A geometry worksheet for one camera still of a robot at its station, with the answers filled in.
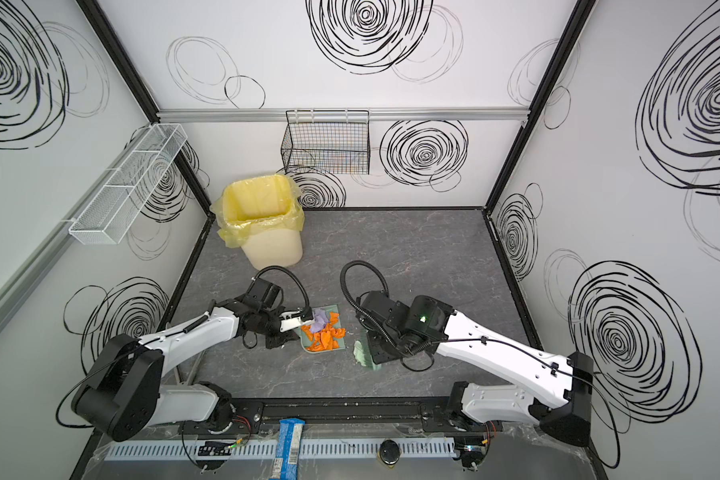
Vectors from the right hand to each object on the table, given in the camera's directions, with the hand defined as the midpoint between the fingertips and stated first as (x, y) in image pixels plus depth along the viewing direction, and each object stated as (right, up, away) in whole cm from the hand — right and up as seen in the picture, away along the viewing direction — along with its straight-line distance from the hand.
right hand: (370, 359), depth 67 cm
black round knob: (+4, -16, -6) cm, 18 cm away
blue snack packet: (-19, -23, 0) cm, 30 cm away
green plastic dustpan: (-11, +5, +26) cm, 29 cm away
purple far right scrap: (-14, +4, +19) cm, 24 cm away
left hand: (-22, +1, +21) cm, 30 cm away
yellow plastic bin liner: (-39, +39, +33) cm, 64 cm away
